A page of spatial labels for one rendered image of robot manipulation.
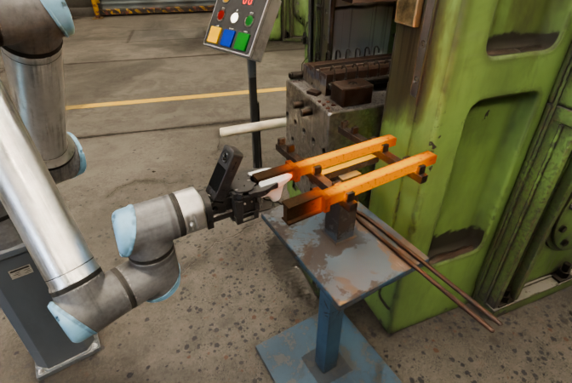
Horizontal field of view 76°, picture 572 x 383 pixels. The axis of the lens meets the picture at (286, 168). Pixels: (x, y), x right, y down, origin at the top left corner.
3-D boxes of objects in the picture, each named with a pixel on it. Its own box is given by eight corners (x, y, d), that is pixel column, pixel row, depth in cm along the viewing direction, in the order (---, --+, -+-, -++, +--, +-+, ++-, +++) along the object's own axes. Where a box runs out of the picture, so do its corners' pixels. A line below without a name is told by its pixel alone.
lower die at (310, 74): (325, 95, 131) (326, 72, 127) (302, 79, 147) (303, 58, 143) (420, 82, 144) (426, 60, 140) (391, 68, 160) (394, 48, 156)
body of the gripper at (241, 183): (248, 199, 87) (198, 215, 81) (245, 168, 82) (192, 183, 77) (262, 217, 81) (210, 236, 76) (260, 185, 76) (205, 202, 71)
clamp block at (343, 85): (341, 108, 122) (343, 89, 118) (329, 99, 128) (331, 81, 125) (372, 103, 125) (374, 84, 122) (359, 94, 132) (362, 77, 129)
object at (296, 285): (282, 322, 157) (282, 320, 156) (244, 235, 203) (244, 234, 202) (361, 294, 169) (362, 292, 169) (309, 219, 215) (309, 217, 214)
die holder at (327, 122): (321, 220, 141) (328, 113, 118) (285, 172, 172) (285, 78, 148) (437, 190, 159) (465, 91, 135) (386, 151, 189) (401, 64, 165)
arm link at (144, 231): (116, 241, 75) (103, 202, 70) (176, 220, 80) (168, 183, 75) (124, 271, 68) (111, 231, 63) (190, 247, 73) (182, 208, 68)
